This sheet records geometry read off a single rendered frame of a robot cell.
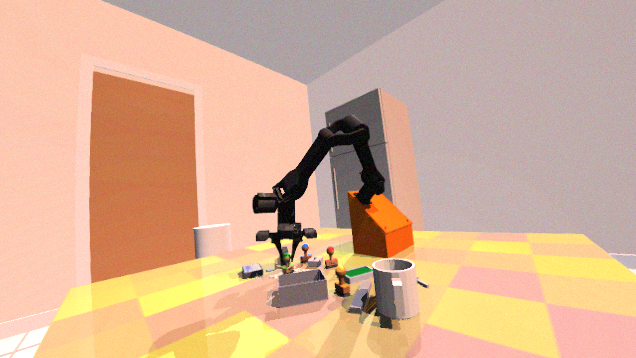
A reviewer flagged white mug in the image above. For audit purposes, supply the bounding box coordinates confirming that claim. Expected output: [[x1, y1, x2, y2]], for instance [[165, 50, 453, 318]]
[[372, 259, 420, 319]]

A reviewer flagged red-topped rubber stamp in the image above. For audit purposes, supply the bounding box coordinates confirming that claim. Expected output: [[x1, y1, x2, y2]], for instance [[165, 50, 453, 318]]
[[325, 247, 339, 269]]

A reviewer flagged blue-topped rubber stamp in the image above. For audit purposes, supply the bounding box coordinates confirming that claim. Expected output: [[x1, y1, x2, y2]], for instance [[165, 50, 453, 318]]
[[300, 244, 312, 263]]

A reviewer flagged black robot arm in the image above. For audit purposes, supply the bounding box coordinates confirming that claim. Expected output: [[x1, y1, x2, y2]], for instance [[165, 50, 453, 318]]
[[252, 114, 385, 240]]

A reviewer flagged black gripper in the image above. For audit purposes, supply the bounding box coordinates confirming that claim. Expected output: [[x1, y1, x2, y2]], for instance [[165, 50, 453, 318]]
[[256, 212, 317, 263]]

